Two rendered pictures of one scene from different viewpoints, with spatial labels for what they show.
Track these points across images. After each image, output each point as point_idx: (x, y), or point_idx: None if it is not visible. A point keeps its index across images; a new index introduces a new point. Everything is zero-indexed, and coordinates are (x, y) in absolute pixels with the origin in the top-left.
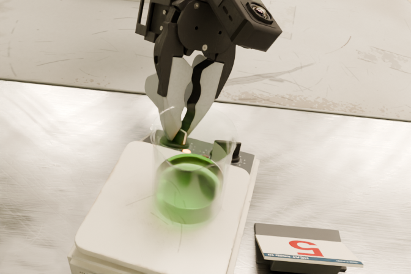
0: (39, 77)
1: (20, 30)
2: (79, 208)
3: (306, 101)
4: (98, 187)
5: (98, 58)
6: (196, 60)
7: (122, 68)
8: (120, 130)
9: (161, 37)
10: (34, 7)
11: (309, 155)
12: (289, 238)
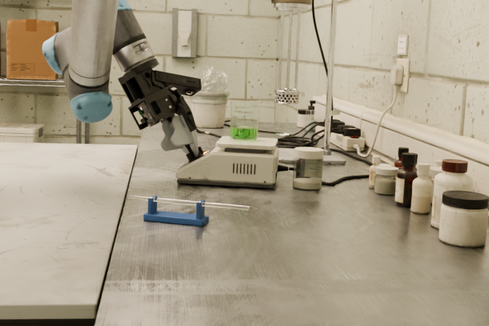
0: (118, 203)
1: (47, 211)
2: (228, 191)
3: (124, 166)
4: (213, 190)
5: (87, 194)
6: (164, 126)
7: (99, 190)
8: (167, 188)
9: (183, 103)
10: (0, 211)
11: (171, 167)
12: None
